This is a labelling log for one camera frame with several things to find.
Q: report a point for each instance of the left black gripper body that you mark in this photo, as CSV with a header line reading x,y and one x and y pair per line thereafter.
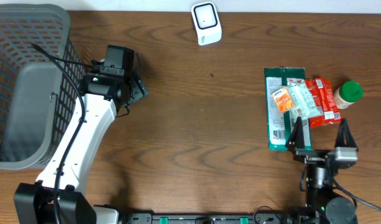
x,y
138,90

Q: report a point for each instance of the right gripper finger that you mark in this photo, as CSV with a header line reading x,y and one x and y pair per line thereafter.
x,y
344,136
296,140

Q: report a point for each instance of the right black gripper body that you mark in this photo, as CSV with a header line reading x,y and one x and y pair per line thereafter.
x,y
317,157

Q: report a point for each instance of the light green wipes pack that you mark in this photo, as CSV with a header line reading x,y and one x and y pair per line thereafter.
x,y
306,106

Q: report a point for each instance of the orange tissue pack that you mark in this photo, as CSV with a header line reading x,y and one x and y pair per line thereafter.
x,y
283,99

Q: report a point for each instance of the green lid seasoning jar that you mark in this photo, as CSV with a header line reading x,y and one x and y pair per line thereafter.
x,y
347,94

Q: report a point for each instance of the red snack packet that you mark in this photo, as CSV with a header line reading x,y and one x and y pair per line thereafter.
x,y
319,120

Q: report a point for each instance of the red stick sachet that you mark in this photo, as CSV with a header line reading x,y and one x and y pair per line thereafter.
x,y
330,111

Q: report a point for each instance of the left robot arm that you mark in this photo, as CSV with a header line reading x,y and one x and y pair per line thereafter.
x,y
58,195

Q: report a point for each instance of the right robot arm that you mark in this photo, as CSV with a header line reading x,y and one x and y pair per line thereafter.
x,y
323,204

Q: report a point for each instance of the white barcode scanner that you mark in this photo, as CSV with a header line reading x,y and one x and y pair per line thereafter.
x,y
206,23

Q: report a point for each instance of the grey plastic mesh basket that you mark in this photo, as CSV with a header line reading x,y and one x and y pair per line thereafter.
x,y
37,58

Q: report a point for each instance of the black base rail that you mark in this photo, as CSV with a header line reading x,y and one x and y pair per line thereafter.
x,y
147,218

